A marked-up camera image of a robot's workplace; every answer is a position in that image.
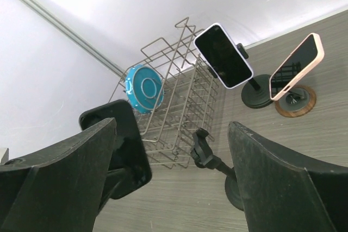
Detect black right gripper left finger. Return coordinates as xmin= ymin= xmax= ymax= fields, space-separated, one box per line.
xmin=1 ymin=118 xmax=116 ymax=231

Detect wooden round phone stand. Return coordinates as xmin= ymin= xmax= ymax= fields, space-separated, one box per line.
xmin=275 ymin=85 xmax=316 ymax=118

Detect grey wire dish rack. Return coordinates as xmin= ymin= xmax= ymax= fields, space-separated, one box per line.
xmin=109 ymin=17 xmax=218 ymax=169

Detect black phone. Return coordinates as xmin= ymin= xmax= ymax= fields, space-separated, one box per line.
xmin=79 ymin=99 xmax=152 ymax=199

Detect pink case phone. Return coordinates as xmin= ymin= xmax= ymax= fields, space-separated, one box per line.
xmin=269 ymin=33 xmax=325 ymax=101

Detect lilac case phone rear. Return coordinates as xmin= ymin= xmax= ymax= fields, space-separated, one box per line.
xmin=194 ymin=23 xmax=254 ymax=89

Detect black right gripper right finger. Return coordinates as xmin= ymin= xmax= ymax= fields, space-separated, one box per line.
xmin=228 ymin=122 xmax=347 ymax=231

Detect black rear phone stand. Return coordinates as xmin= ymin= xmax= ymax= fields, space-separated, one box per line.
xmin=211 ymin=43 xmax=272 ymax=109

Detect blue plate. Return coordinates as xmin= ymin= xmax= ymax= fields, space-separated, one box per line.
xmin=125 ymin=64 xmax=164 ymax=114

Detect black phone stand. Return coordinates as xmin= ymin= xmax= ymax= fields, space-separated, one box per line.
xmin=190 ymin=128 xmax=244 ymax=211
xmin=211 ymin=43 xmax=272 ymax=109

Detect black front phone stand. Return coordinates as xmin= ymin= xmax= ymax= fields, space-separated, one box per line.
xmin=190 ymin=128 xmax=244 ymax=211

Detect left aluminium frame post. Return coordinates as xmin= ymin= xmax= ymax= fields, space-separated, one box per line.
xmin=20 ymin=0 xmax=125 ymax=77

